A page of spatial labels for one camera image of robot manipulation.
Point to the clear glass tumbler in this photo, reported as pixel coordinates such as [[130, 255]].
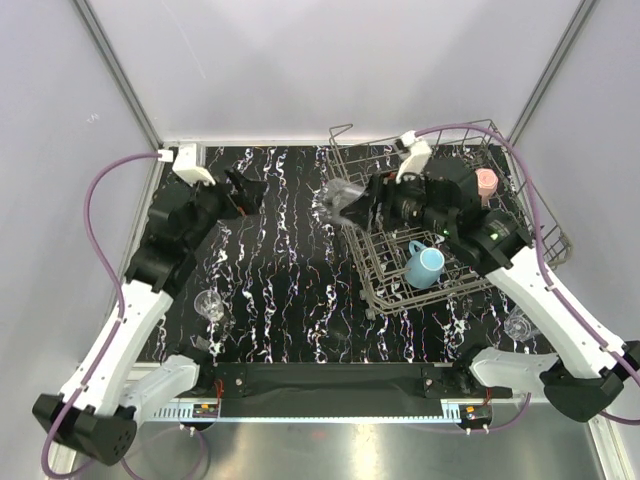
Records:
[[336, 195]]

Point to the clear glass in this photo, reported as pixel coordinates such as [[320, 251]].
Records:
[[209, 305], [517, 325]]

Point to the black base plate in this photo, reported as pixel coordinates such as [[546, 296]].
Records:
[[428, 380]]

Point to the right aluminium corner post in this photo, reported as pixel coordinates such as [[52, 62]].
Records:
[[557, 59]]

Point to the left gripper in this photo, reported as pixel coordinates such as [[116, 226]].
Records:
[[252, 195]]

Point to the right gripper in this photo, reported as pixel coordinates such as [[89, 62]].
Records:
[[380, 199]]

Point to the aluminium corner post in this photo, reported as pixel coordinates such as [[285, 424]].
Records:
[[109, 57], [557, 59]]

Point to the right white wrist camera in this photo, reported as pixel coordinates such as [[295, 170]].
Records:
[[414, 154]]

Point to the clear glass right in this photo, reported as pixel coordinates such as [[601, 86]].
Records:
[[517, 325]]

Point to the pink mug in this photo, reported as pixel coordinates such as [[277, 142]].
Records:
[[487, 181]]

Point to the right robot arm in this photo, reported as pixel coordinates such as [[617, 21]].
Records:
[[589, 365]]

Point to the clear glass left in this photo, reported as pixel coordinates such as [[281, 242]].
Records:
[[209, 305]]

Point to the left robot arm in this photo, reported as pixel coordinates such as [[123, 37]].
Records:
[[96, 413]]

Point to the blue mug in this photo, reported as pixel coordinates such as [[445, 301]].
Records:
[[424, 266]]

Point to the black marbled mat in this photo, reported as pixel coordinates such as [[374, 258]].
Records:
[[291, 292]]

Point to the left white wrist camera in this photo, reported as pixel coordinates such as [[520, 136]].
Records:
[[189, 165]]

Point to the grey wire dish rack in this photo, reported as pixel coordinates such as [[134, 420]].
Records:
[[380, 256]]

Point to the left aluminium corner post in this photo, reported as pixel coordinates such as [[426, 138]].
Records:
[[109, 57]]

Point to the aluminium rail front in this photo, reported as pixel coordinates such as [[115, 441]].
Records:
[[424, 412]]

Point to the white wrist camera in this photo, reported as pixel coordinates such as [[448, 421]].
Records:
[[414, 154], [189, 165]]

